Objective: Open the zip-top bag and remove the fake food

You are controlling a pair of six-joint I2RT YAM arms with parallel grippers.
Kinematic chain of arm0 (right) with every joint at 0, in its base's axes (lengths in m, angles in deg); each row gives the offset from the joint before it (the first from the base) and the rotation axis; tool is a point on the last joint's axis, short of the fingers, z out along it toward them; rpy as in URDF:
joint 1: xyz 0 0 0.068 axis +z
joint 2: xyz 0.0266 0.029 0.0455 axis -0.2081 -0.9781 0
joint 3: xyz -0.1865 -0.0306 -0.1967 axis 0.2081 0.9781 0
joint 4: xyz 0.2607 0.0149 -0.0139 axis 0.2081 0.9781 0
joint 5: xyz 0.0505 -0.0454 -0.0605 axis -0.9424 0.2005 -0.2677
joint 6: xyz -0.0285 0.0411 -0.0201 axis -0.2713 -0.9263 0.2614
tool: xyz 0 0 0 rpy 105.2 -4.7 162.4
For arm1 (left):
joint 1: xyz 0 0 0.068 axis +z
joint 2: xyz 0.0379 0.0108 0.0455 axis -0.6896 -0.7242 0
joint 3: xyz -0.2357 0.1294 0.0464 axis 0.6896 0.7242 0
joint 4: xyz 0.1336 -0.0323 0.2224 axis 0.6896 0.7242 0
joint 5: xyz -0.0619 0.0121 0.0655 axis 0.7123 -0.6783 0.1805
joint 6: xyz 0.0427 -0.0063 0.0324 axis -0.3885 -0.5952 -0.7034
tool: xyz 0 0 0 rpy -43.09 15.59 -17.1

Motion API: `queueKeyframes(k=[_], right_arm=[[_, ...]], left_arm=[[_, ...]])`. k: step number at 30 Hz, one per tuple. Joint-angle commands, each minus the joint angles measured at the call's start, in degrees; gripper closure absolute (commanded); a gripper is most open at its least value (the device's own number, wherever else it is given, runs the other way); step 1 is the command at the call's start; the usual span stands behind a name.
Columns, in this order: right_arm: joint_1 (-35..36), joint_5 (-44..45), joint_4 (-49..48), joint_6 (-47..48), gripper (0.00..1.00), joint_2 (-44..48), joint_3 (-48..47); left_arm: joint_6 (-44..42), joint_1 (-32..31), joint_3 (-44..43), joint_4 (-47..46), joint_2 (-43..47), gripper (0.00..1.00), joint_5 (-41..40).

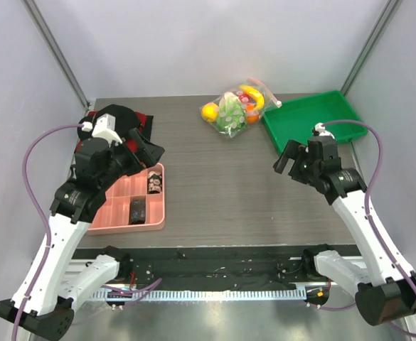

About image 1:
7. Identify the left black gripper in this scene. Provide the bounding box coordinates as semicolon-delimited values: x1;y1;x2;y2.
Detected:
99;129;164;190

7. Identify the orange toy orange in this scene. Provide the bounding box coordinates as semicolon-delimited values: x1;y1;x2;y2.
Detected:
245;104;260;124

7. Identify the clear zip top bag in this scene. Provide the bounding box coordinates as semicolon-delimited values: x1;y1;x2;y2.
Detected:
201;78;282;139

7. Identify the yellow toy banana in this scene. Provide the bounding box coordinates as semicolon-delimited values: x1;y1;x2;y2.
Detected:
239;85;265;110

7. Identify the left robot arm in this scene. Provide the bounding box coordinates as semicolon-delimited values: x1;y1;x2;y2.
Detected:
0;129;165;340

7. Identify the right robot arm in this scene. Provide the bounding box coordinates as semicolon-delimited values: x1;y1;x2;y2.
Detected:
273;136;416;325

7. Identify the floral rolled sock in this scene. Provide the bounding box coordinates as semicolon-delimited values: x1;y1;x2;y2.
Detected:
147;170;163;195

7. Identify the red and black cloth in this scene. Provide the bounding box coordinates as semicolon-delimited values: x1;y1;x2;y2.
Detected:
78;111;154;152

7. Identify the green plastic tray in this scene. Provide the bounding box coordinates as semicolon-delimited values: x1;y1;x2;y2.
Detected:
262;90;361;154

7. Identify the black cap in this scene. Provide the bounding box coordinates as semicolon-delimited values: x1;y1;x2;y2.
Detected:
94;104;134;142

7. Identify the dark rolled sock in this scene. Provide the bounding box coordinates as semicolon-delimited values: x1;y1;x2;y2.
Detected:
129;199;146;224

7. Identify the green toy lettuce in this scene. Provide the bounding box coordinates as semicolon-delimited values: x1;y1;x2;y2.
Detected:
215;92;247;138

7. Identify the yellow toy lemon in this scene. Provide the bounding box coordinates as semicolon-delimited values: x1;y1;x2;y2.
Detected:
201;102;219;123

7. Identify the red toy apple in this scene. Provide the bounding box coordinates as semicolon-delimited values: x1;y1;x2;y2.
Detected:
238;93;251;105

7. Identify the pink compartment organizer tray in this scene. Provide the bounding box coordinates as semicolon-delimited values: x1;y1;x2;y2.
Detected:
87;163;166;235

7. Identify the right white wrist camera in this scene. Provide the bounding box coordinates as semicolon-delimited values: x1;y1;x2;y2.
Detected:
312;123;335;139

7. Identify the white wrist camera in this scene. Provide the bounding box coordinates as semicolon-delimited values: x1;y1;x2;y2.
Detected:
81;114;122;146
312;123;335;139

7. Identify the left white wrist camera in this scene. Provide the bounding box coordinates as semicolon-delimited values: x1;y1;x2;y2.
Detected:
81;114;122;146

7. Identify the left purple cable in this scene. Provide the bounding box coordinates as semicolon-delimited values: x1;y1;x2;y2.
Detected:
11;123;87;341

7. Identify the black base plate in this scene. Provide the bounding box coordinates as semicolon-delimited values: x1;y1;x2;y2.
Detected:
73;244;361;292

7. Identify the white slotted cable duct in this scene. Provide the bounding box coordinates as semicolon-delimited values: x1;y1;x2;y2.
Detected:
89;286;306;304

